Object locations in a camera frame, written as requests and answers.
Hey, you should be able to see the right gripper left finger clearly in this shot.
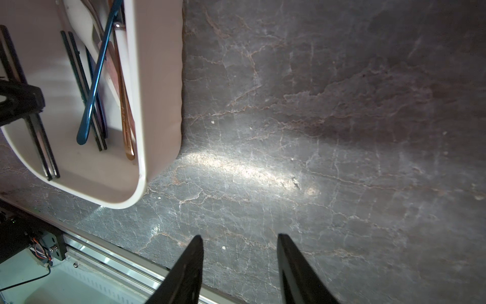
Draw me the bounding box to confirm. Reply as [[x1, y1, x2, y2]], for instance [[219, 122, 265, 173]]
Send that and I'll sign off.
[[146, 235, 204, 304]]

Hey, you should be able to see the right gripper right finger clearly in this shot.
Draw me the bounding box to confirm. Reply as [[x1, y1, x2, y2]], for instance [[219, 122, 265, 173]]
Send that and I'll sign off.
[[277, 234, 339, 304]]

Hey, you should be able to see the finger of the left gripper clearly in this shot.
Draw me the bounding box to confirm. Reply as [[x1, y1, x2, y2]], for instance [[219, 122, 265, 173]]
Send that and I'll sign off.
[[1, 80, 46, 126]]

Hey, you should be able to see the white rectangular storage box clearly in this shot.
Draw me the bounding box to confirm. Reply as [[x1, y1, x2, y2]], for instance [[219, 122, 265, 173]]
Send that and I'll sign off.
[[1, 1, 183, 209]]

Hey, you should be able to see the blue metallic handle utensil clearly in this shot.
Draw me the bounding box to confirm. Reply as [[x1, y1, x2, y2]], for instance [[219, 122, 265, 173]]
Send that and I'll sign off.
[[76, 0, 124, 145]]

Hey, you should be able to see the dark blue handled spoon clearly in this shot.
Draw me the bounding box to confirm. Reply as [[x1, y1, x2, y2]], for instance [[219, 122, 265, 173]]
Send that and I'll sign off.
[[85, 48, 108, 139]]

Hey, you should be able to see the copper rose gold spoon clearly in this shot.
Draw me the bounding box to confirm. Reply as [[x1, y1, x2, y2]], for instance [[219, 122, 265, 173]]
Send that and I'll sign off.
[[111, 1, 135, 161]]

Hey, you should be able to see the aluminium front rail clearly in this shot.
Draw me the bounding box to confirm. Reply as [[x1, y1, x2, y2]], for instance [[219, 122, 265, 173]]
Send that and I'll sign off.
[[1, 211, 235, 303]]

